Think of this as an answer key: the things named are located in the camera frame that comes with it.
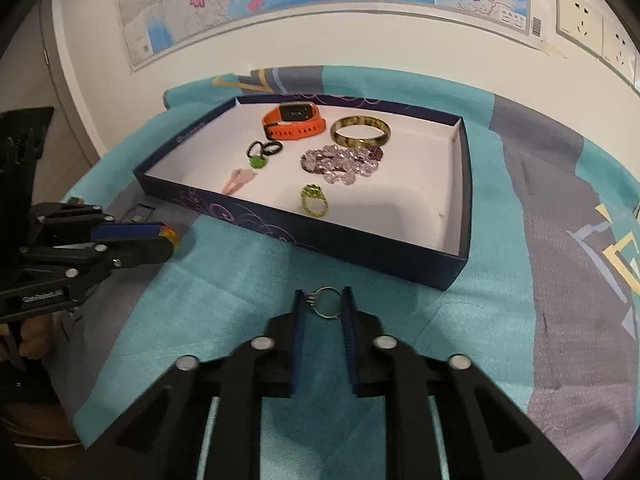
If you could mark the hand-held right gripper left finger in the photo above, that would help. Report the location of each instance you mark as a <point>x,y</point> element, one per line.
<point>297,355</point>

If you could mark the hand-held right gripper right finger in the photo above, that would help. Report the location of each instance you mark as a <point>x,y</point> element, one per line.
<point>351,360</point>

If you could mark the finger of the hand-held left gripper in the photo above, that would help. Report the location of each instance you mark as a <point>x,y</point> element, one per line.
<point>125,231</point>
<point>135,252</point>

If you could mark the pink hair accessory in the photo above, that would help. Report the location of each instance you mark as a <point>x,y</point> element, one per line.
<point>237,181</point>

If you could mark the dark blue shallow box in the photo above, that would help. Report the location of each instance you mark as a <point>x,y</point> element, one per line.
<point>400,200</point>

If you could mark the person's left hand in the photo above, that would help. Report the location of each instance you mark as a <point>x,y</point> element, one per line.
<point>35,332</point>

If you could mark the teal and grey blanket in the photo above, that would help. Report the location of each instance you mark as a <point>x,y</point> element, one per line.
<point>225,300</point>

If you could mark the grey wooden door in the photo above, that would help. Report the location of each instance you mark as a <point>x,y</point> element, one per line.
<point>30,70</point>

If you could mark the orange wrist watch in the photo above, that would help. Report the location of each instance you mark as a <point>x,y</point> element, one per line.
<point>295,133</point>

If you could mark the tortoiseshell bangle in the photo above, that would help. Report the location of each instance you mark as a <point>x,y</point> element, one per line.
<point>357,144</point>

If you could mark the beige tape strip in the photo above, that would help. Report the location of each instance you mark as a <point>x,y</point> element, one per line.
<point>554,49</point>

